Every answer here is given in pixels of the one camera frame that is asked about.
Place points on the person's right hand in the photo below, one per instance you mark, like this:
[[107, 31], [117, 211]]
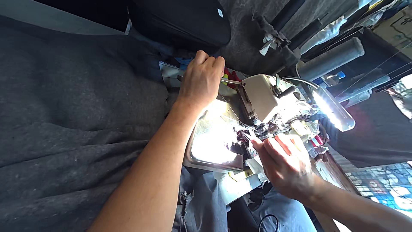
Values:
[[288, 167]]

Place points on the person's left hand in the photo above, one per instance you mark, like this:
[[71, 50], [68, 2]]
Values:
[[200, 80]]

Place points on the person's left fingers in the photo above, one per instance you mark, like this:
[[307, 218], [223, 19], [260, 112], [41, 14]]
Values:
[[210, 63]]

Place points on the person's right fingers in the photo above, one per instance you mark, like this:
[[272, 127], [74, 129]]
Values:
[[273, 148]]

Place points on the silver metal lever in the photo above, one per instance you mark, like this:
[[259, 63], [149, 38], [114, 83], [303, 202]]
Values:
[[231, 81]]

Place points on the person's left forearm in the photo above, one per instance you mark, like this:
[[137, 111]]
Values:
[[154, 170]]

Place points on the person's right forearm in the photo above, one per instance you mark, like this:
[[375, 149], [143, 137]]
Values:
[[357, 206]]

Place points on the yellow flat piece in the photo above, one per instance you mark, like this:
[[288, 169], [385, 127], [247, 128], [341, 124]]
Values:
[[240, 175]]

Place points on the white sewing table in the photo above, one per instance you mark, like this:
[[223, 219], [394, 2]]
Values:
[[236, 188]]

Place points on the cream overlock sewing machine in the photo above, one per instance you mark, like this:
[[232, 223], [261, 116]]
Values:
[[260, 93]]

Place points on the white cloth strip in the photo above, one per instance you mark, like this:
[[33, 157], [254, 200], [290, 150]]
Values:
[[266, 47]]

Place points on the person's legs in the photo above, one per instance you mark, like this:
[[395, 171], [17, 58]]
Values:
[[283, 212]]

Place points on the lit white lamp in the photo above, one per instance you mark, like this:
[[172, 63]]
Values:
[[334, 109]]

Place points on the clear bottle with blue cap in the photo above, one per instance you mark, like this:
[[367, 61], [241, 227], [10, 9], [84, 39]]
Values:
[[333, 79]]

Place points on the black tube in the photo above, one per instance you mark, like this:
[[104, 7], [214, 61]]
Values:
[[288, 14], [305, 34]]

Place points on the dark hanging cloth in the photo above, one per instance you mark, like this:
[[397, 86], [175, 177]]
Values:
[[373, 129]]

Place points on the grey fabric roll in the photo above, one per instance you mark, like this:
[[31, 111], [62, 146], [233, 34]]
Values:
[[331, 59]]

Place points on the white crumpled cloth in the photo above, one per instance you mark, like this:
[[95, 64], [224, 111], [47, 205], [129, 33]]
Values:
[[325, 34]]

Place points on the blue patterned cloth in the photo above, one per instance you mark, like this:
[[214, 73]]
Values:
[[386, 187]]

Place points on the large dark grey cloth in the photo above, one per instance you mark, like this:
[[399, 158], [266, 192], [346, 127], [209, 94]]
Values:
[[80, 112]]

